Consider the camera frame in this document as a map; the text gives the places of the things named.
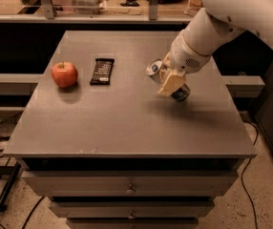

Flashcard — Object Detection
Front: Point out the grey drawer cabinet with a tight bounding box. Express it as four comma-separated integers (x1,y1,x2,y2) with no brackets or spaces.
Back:
5,31,256,229

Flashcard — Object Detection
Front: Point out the black cable right floor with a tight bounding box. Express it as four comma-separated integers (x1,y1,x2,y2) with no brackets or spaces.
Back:
240,119,260,229

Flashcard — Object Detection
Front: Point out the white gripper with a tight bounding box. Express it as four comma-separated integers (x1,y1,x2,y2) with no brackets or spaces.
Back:
158,31,211,96

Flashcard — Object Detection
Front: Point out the red apple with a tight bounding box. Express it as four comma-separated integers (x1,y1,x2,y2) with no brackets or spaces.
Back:
51,61,78,88

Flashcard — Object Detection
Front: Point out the clear plastic container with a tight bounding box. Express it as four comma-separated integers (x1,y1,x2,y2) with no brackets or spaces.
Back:
69,0,106,15

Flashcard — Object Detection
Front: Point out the top drawer with knob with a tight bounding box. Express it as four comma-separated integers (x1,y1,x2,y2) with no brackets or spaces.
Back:
22,171,238,197

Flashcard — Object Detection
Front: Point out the red bull can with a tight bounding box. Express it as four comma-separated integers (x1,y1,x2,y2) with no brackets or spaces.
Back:
146,59,190,101

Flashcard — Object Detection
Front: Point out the drawer with knob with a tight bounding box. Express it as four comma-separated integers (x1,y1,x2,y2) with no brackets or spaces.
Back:
22,171,238,197
50,201,214,219

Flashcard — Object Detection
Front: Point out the dark chocolate bar wrapper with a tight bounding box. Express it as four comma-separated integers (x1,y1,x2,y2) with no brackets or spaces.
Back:
90,58,115,85

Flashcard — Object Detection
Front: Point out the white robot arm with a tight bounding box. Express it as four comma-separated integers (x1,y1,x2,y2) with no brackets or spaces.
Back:
159,0,273,96

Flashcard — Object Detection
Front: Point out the colourful snack bag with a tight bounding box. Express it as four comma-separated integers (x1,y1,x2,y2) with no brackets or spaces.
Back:
184,0,202,16

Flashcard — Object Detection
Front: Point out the black metal stand leg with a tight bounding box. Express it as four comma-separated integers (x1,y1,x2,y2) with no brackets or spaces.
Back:
0,162,21,213

